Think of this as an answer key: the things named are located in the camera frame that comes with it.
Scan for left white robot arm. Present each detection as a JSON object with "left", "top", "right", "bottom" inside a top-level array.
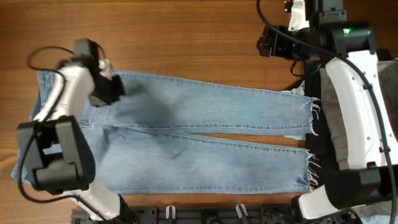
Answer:
[{"left": 17, "top": 57, "right": 139, "bottom": 223}]

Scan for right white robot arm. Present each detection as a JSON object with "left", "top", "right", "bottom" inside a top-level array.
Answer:
[{"left": 257, "top": 1, "right": 397, "bottom": 223}]

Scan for light blue shirt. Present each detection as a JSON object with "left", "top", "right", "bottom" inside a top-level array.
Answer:
[{"left": 284, "top": 82, "right": 305, "bottom": 141}]

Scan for grey garment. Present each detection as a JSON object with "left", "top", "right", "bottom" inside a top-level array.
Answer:
[{"left": 320, "top": 59, "right": 397, "bottom": 223}]

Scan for black garment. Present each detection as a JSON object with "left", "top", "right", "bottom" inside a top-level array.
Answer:
[{"left": 282, "top": 49, "right": 393, "bottom": 187}]

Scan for black mounting rail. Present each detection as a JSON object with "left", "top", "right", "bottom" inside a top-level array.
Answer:
[{"left": 70, "top": 203, "right": 299, "bottom": 224}]

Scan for left white rail clip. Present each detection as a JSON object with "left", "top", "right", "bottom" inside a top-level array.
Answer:
[{"left": 165, "top": 205, "right": 176, "bottom": 220}]

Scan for white rail clip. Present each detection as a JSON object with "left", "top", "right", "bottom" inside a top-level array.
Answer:
[
  {"left": 236, "top": 203, "right": 248, "bottom": 219},
  {"left": 165, "top": 205, "right": 176, "bottom": 220}
]

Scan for right white rail clip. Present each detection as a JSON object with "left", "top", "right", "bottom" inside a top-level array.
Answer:
[{"left": 236, "top": 203, "right": 248, "bottom": 219}]

